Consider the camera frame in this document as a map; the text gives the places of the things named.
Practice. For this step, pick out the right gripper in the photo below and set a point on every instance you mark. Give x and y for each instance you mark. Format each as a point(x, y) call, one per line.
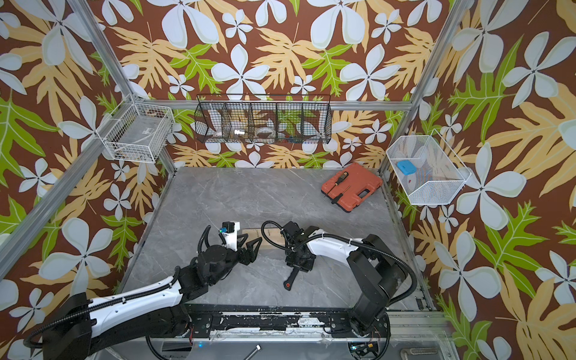
point(304, 266)

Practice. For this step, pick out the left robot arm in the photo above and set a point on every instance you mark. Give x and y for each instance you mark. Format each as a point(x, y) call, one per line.
point(87, 326)

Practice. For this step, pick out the white mesh basket right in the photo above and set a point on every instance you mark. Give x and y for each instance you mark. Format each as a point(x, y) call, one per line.
point(441, 173)

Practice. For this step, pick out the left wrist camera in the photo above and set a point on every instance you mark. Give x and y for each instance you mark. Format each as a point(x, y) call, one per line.
point(229, 233)

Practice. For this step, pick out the red black claw hammer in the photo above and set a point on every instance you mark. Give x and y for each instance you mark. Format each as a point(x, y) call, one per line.
point(288, 284)

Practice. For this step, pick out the yellow black screwdriver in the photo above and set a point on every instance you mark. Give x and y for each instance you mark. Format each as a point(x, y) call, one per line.
point(341, 178)

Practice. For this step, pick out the red plastic tool case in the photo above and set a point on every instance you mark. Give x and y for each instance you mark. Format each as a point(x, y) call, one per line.
point(360, 184)

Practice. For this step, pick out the aluminium frame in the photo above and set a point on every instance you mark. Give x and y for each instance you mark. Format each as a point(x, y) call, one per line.
point(92, 92)

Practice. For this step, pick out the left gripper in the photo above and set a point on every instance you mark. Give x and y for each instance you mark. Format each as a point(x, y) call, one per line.
point(250, 254)

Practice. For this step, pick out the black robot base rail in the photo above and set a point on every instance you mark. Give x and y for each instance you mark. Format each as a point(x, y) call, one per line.
point(206, 320)

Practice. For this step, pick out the white wire basket left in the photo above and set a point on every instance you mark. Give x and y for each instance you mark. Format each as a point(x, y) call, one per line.
point(136, 130)

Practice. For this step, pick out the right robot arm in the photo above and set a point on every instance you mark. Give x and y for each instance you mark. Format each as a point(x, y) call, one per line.
point(383, 278)

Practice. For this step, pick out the black wire basket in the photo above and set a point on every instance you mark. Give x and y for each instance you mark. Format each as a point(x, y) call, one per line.
point(264, 118)

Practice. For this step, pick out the blue object in basket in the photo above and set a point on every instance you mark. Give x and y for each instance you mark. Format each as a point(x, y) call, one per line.
point(406, 167)

